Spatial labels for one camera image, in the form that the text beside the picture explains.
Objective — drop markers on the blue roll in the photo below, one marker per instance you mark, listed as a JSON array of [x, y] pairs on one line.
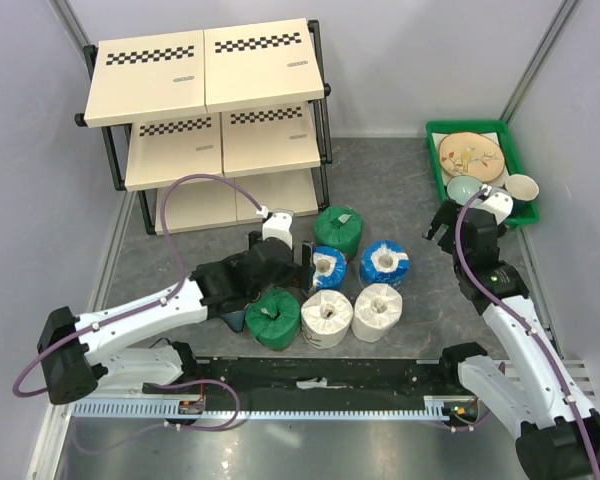
[[330, 268], [384, 262]]

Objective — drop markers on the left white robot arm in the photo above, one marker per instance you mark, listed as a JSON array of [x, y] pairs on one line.
[[73, 348]]

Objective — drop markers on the celadon ceramic bowl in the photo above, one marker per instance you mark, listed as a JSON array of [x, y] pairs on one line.
[[460, 189]]

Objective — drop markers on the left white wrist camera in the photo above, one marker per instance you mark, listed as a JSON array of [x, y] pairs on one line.
[[277, 224]]

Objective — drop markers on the beige three-tier shelf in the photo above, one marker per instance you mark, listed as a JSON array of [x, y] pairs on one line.
[[198, 123]]

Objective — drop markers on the green plastic tray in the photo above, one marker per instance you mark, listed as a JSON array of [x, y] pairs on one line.
[[496, 130]]

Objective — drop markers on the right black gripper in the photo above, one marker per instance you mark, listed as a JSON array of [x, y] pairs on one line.
[[446, 214]]

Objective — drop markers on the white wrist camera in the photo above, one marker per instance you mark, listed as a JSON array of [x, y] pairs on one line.
[[496, 201], [277, 224]]

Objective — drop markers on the green roll near shelf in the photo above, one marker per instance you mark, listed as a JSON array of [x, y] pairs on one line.
[[340, 228]]

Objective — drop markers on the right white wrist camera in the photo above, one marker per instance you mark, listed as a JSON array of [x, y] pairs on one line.
[[496, 201]]

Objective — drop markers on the blue roll left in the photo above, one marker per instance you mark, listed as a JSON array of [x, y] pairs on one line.
[[330, 268]]

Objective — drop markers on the dark green white-lined cup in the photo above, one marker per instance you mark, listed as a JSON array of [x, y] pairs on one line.
[[523, 190]]

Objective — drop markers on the slotted cable duct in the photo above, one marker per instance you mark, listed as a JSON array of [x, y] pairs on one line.
[[267, 405]]

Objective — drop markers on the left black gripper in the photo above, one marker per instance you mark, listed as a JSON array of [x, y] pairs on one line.
[[300, 276]]

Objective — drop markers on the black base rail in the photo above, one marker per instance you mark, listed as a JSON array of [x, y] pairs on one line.
[[384, 376]]

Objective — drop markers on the white cartoon-print roll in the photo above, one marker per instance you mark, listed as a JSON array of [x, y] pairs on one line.
[[326, 317]]

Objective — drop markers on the green roll front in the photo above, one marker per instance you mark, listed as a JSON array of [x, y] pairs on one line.
[[275, 319]]

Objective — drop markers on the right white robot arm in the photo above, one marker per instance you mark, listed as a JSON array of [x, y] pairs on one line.
[[554, 425]]

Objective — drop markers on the plain white roll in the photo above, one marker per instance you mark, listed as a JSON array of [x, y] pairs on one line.
[[377, 309]]

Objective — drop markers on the blue roll right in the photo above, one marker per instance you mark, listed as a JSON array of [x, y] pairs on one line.
[[384, 262]]

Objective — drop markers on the blue star-shaped dish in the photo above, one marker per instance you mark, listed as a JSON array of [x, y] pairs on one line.
[[235, 320]]

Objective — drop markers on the bird-painted ceramic plate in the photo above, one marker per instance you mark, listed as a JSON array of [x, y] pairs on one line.
[[471, 154]]

